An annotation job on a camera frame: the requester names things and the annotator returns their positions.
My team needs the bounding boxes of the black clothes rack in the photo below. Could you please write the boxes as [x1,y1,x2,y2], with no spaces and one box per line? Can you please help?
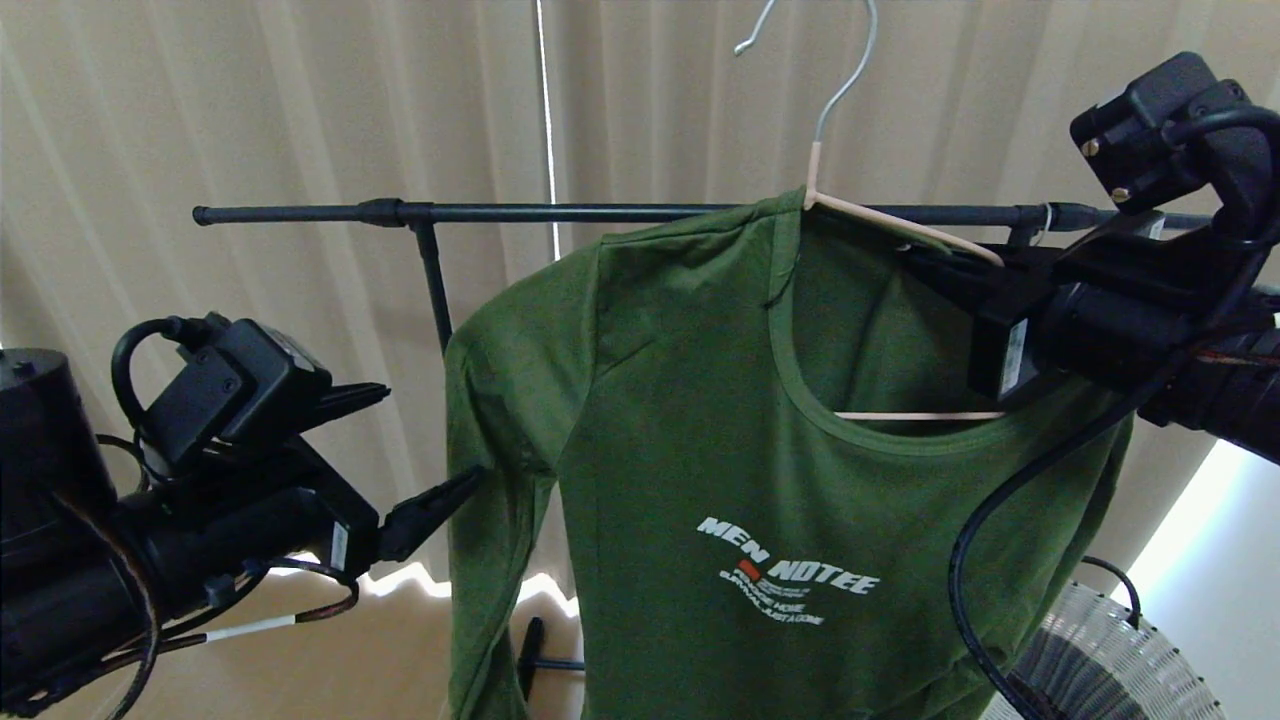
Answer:
[192,198,1216,701]

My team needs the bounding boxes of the beige curtain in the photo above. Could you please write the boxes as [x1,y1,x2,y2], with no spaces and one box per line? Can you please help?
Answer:
[0,0,1280,641]

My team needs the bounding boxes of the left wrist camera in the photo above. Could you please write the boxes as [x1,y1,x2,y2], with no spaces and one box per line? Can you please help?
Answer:
[140,315,334,476]

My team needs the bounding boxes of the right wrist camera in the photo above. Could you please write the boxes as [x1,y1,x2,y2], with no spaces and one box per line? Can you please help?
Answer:
[1068,52,1280,291]

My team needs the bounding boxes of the white laundry basket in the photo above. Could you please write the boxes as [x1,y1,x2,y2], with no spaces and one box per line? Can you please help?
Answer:
[985,556,1226,720]

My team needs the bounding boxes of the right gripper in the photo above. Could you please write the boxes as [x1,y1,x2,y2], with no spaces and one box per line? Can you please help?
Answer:
[968,262,1280,466]

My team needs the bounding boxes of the black cable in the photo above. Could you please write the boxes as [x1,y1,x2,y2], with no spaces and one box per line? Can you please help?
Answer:
[110,316,216,451]
[947,105,1280,720]

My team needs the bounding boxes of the pink clothes hanger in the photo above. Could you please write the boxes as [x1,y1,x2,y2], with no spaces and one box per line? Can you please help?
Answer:
[733,0,1007,421]

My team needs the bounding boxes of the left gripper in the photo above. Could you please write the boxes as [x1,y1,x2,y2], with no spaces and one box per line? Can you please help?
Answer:
[0,382,488,716]

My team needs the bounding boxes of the green long-sleeved shirt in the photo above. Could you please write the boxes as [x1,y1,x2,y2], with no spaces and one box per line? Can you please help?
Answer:
[443,188,1136,720]

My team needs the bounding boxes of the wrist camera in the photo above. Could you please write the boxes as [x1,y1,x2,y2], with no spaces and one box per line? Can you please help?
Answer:
[1068,52,1280,291]
[140,315,334,476]

